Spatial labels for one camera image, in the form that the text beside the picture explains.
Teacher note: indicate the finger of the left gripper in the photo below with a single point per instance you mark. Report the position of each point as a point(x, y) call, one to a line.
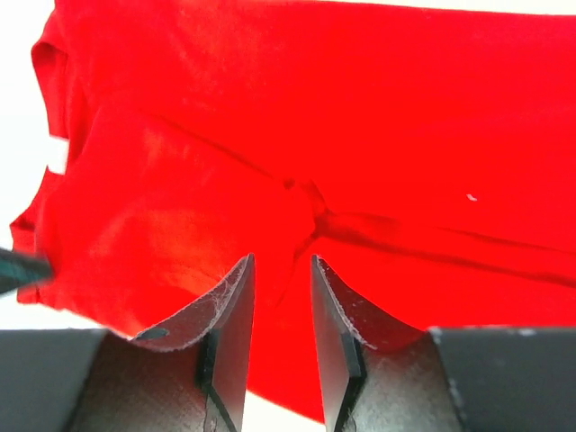
point(18, 270)

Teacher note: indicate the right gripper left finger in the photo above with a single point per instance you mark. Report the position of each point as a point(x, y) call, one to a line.
point(218, 326)

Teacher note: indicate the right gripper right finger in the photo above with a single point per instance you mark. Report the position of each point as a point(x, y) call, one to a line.
point(348, 328)

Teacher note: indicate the bright red t shirt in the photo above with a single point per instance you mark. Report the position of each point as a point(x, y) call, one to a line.
point(427, 154)

